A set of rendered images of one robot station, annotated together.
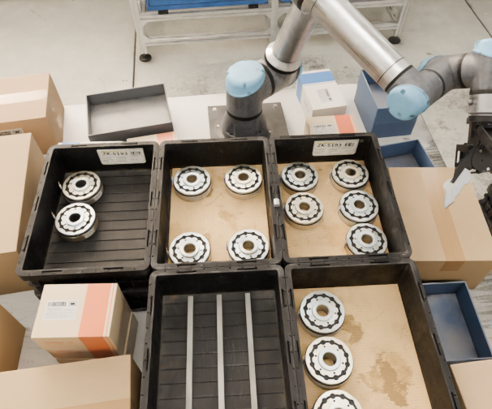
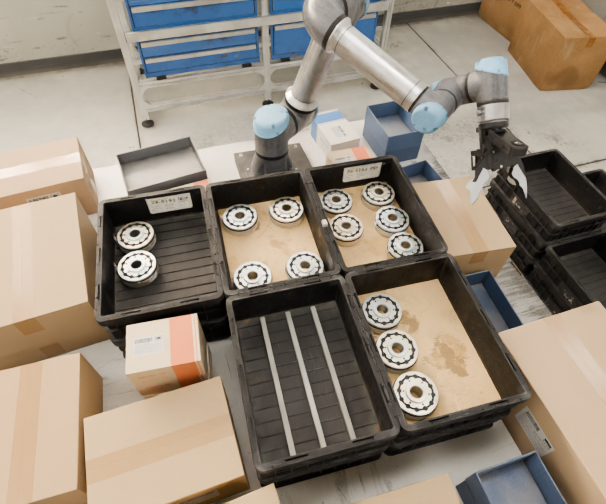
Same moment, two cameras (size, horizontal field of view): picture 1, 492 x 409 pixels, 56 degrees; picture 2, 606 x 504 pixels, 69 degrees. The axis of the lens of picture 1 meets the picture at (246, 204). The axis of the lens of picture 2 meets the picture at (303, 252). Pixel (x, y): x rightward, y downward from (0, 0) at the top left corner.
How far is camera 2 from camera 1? 19 cm
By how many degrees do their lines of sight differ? 8
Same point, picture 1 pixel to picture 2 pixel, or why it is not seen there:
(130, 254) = (196, 290)
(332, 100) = (346, 135)
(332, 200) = (367, 217)
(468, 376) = (513, 340)
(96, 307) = (181, 337)
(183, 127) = (214, 175)
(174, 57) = (176, 120)
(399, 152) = (411, 173)
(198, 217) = (252, 248)
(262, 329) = (332, 335)
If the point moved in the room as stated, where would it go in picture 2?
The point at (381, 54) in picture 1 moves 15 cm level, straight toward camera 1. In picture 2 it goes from (403, 79) to (403, 116)
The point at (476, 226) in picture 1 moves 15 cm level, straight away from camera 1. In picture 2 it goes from (491, 222) to (505, 192)
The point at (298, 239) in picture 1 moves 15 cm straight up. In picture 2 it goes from (346, 255) to (351, 220)
